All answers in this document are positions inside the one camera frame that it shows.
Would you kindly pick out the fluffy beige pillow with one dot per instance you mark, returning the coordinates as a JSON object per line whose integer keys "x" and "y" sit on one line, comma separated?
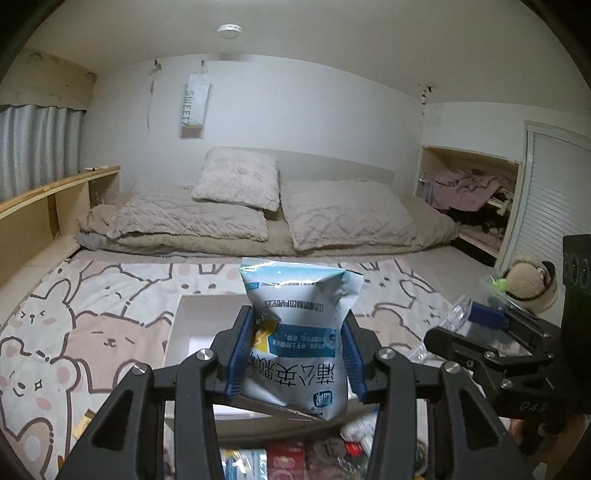
{"x": 238, "y": 177}

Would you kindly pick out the beige curtain valance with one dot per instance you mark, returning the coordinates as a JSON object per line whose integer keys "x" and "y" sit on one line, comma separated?
{"x": 51, "y": 78}

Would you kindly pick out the clear plastic bag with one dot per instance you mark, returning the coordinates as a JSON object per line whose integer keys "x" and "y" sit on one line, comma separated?
{"x": 459, "y": 314}

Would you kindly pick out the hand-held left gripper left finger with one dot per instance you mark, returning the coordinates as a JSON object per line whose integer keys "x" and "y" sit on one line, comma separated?
{"x": 239, "y": 355}

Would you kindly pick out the person's right hand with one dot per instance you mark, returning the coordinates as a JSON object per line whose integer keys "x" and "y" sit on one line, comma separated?
{"x": 579, "y": 438}

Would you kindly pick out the white louvered door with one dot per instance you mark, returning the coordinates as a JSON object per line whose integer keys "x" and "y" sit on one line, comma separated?
{"x": 554, "y": 194}

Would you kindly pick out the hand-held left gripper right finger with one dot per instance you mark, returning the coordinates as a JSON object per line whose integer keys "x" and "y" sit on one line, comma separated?
{"x": 353, "y": 364}

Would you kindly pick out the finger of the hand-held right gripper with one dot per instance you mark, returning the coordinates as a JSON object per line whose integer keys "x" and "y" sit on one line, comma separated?
{"x": 487, "y": 316}
{"x": 461, "y": 346}

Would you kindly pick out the red box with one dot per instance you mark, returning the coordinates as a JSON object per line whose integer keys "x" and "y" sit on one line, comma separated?
{"x": 286, "y": 459}

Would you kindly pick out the grey curtain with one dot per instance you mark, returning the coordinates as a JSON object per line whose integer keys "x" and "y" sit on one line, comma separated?
{"x": 37, "y": 147}

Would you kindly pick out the white round ceiling fixture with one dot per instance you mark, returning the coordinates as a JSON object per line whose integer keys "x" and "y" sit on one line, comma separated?
{"x": 230, "y": 30}

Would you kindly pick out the white storage box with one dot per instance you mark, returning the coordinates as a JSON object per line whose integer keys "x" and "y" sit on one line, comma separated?
{"x": 203, "y": 323}

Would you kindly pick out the folded quilted blanket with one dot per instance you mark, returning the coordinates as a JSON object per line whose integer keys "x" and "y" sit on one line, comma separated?
{"x": 184, "y": 217}

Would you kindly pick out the pile of clothes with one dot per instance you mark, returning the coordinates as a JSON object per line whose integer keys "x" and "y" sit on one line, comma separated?
{"x": 466, "y": 189}

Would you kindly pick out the grey folded sheet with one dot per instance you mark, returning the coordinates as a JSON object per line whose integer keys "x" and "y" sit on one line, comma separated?
{"x": 92, "y": 242}

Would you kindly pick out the wooden bedside shelf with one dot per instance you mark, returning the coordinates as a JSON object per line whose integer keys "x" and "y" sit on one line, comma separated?
{"x": 41, "y": 221}

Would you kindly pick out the quilted beige pillow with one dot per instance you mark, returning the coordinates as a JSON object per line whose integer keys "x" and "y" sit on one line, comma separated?
{"x": 346, "y": 217}

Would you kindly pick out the white hanging paper bag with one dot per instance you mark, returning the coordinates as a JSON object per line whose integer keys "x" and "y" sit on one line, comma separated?
{"x": 196, "y": 106}

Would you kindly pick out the beige plush toy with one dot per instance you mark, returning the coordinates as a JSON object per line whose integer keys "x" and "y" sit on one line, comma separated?
{"x": 526, "y": 284}

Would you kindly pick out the beige duvet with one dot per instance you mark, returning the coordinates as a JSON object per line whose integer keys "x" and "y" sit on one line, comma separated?
{"x": 277, "y": 237}

